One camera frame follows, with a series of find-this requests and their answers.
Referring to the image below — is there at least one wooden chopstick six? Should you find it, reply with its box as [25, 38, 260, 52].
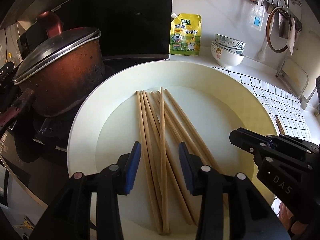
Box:
[164, 88, 230, 209]

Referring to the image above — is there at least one wooden chopstick five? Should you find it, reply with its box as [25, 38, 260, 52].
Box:
[164, 100, 199, 226]

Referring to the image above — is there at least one wooden chopstick one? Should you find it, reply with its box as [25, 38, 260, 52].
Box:
[136, 91, 163, 235]

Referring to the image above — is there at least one wooden chopstick four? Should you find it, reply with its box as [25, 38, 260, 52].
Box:
[142, 92, 195, 225]

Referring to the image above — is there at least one wooden chopstick two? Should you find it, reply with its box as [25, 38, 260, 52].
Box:
[139, 91, 163, 221]

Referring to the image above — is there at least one wooden chopstick three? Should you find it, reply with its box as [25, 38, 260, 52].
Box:
[160, 87, 170, 235]

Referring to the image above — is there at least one person's hand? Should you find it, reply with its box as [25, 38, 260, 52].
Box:
[279, 202, 308, 235]

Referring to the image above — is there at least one chopstick in basin one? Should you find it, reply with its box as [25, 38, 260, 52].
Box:
[276, 116, 286, 135]

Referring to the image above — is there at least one checkered white tablecloth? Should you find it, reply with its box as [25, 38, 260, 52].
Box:
[212, 65, 312, 218]

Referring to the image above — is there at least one metal rack with board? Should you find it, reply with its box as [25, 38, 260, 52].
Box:
[276, 57, 309, 100]

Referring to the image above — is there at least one white ceramic bowl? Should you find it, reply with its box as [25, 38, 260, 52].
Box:
[211, 41, 245, 68]

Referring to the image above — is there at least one blue patterned bowl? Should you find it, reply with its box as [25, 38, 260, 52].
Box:
[215, 34, 246, 49]
[214, 41, 244, 55]

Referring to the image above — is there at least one large white basin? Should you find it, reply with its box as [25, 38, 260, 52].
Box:
[67, 60, 278, 240]

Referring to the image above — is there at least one white hanging cloth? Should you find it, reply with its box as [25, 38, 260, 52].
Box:
[286, 17, 296, 55]

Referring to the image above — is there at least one yellow green seasoning pouch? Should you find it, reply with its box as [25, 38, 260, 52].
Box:
[169, 13, 202, 56]

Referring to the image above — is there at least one red cooking pot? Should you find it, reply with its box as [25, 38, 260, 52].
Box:
[0, 11, 106, 131]

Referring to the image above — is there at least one round wooden hoop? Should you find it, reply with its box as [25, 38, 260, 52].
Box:
[266, 7, 295, 53]

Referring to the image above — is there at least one glass pot lid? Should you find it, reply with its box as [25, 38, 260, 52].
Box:
[12, 28, 101, 85]

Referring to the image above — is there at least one white wall pipe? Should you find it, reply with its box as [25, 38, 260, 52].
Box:
[258, 36, 268, 62]

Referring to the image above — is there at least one wall hook rail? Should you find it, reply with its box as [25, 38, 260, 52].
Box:
[208, 0, 303, 30]

